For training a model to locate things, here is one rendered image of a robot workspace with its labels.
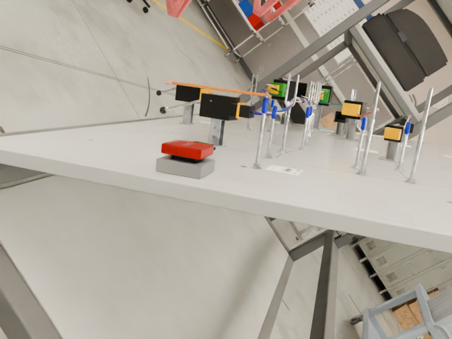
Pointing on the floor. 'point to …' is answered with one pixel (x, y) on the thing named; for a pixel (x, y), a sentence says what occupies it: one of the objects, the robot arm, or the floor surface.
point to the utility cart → (369, 326)
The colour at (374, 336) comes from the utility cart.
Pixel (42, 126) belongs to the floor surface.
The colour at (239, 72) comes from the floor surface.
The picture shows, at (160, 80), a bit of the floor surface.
